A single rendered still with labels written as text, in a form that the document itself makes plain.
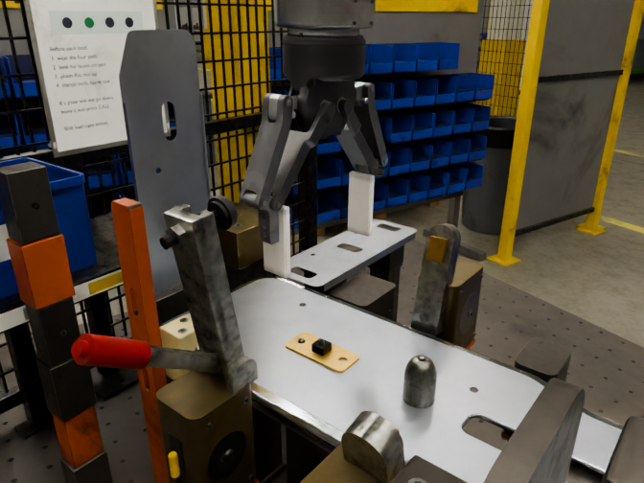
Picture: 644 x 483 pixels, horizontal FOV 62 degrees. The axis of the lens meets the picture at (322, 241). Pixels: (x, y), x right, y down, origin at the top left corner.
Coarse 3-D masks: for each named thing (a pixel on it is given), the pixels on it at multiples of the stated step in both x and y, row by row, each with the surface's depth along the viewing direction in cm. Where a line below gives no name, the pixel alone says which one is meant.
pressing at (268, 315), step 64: (256, 320) 68; (320, 320) 68; (384, 320) 68; (256, 384) 55; (320, 384) 56; (384, 384) 56; (448, 384) 56; (512, 384) 56; (448, 448) 47; (576, 448) 47
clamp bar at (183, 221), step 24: (168, 216) 41; (192, 216) 40; (216, 216) 43; (168, 240) 40; (192, 240) 40; (216, 240) 42; (192, 264) 42; (216, 264) 42; (192, 288) 44; (216, 288) 43; (192, 312) 46; (216, 312) 44; (216, 336) 45; (240, 336) 47
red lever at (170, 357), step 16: (80, 336) 37; (96, 336) 37; (112, 336) 39; (80, 352) 36; (96, 352) 37; (112, 352) 38; (128, 352) 39; (144, 352) 40; (160, 352) 42; (176, 352) 43; (192, 352) 45; (128, 368) 40; (176, 368) 43; (192, 368) 45; (208, 368) 46
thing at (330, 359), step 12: (300, 336) 64; (312, 336) 64; (288, 348) 62; (300, 348) 61; (312, 348) 61; (324, 348) 60; (336, 348) 61; (312, 360) 60; (324, 360) 59; (336, 360) 59; (348, 360) 59
